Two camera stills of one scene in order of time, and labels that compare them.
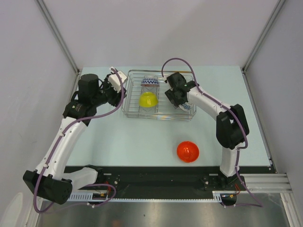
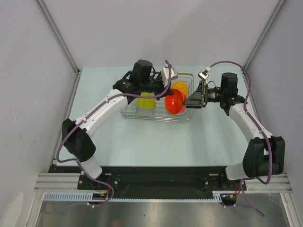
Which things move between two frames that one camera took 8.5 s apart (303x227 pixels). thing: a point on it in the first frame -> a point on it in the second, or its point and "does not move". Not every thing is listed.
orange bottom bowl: [188, 152] -> [173, 103]
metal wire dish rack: [144, 96] does not move
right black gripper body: [172, 97] -> [204, 87]
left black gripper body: [107, 92] -> [158, 87]
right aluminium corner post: [260, 40] does not move
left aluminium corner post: [49, 19] does not move
